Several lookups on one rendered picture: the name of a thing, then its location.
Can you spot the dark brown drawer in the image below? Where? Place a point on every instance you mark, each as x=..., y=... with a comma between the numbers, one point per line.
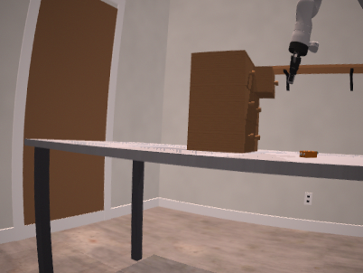
x=255, y=140
x=249, y=106
x=249, y=73
x=263, y=82
x=256, y=110
x=248, y=136

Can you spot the brown wooden chest of drawers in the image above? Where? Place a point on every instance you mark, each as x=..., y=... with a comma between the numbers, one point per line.
x=217, y=102

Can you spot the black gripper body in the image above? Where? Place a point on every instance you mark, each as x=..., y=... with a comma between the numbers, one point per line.
x=298, y=47

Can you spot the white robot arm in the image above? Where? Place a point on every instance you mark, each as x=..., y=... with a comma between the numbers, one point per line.
x=305, y=11

